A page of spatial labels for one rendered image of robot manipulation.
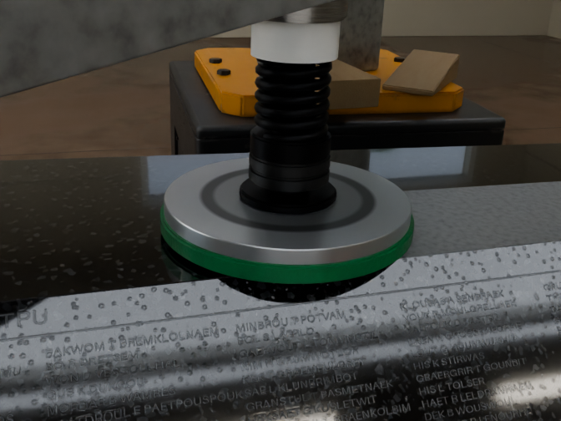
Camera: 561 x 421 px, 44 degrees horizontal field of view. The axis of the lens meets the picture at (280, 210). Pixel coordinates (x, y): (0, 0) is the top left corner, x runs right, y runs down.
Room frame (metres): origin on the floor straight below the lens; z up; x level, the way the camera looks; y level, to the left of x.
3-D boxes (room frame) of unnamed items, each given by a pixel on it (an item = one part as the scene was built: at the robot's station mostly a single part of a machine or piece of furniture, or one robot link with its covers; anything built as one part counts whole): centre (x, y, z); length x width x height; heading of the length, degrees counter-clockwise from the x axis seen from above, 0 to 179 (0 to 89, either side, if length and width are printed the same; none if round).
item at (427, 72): (1.38, -0.27, 0.80); 0.20 x 0.10 x 0.05; 155
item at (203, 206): (0.56, -0.01, 0.85); 0.21 x 0.21 x 0.01
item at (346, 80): (1.25, -0.08, 0.81); 0.20 x 0.10 x 0.05; 22
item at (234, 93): (1.51, -0.07, 0.76); 0.49 x 0.49 x 0.05; 14
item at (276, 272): (0.56, -0.01, 0.84); 0.22 x 0.22 x 0.04
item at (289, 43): (0.56, -0.01, 0.99); 0.07 x 0.07 x 0.04
